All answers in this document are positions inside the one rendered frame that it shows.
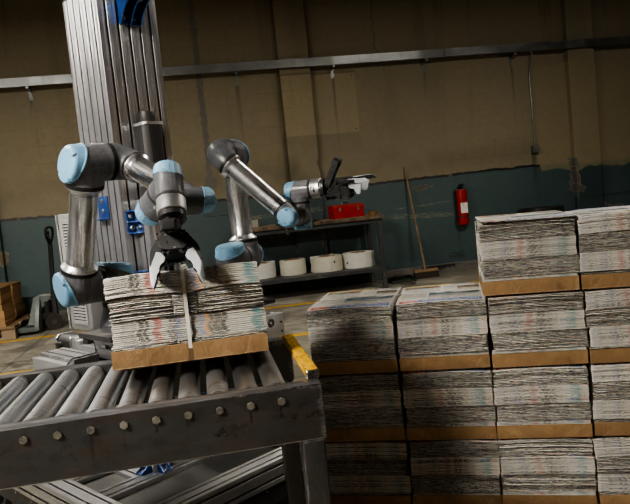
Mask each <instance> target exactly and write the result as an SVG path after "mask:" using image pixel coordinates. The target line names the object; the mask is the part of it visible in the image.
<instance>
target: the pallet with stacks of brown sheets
mask: <svg viewBox="0 0 630 504"><path fill-rule="evenodd" d="M24 312H25V304H24V303H23V299H22V294H21V282H20V281H14V282H6V283H0V331H1V335H2V337H0V341H2V340H10V339H17V338H18V337H19V336H18V329H17V328H18V327H24V326H26V322H28V321H29V318H30V314H27V315H24Z"/></svg>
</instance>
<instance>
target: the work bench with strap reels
mask: <svg viewBox="0 0 630 504"><path fill-rule="evenodd" d="M343 203H351V202H343ZM328 215H329V219H321V220H320V221H313V222H312V228H311V229H306V230H295V229H294V227H292V228H287V230H288V233H289V232H298V231H307V230H316V229H325V228H335V227H344V226H353V225H362V224H366V234H367V244H368V250H361V251H351V252H345V253H342V254H327V255H318V256H313V257H310V263H311V270H307V269H306V260H305V258H291V259H284V260H280V261H279V264H280V274H276V266H275V261H262V262H261V264H260V265H259V266H258V267H257V268H258V273H257V274H258V275H259V276H258V277H259V279H258V280H259V281H260V282H261V284H262V286H263V285H272V284H280V283H288V282H296V281H304V280H313V279H321V278H329V277H337V276H345V275H354V274H362V273H370V276H371V282H370V283H375V282H377V281H375V272H378V271H382V279H383V287H381V288H390V287H389V286H388V280H387V269H386V258H385V248H384V237H383V226H382V218H384V215H379V214H377V215H373V216H368V214H367V215H364V205H363V203H362V202H361V203H351V204H342V205H341V204H340V205H333V206H329V207H328ZM371 223H377V225H378V236H379V247H380V257H381V265H379V264H376V263H375V260H374V251H373V249H372V239H371V228H370V224H371ZM275 225H276V224H274V225H265V226H260V227H252V230H253V234H254V235H256V236H262V235H271V234H280V233H287V232H286V228H285V227H282V226H275ZM342 260H343V261H342Z"/></svg>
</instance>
